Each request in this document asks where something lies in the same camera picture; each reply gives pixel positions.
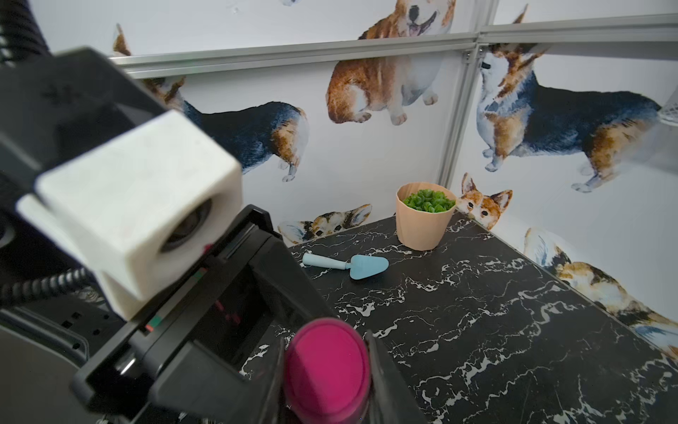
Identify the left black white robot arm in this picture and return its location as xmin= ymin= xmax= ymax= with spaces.
xmin=1 ymin=1 xmax=333 ymax=423

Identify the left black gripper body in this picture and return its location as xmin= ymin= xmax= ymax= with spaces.
xmin=71 ymin=205 xmax=334 ymax=423

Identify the light blue garden trowel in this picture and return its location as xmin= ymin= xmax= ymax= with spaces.
xmin=302 ymin=253 xmax=389 ymax=280

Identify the magenta jar lid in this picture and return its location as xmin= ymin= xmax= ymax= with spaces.
xmin=284 ymin=318 xmax=372 ymax=424

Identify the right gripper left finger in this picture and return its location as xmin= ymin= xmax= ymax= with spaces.
xmin=232 ymin=339 xmax=285 ymax=423

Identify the beige pot with green plant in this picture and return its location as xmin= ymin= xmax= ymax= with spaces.
xmin=395 ymin=182 xmax=457 ymax=251

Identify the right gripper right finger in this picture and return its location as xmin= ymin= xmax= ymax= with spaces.
xmin=365 ymin=330 xmax=427 ymax=424

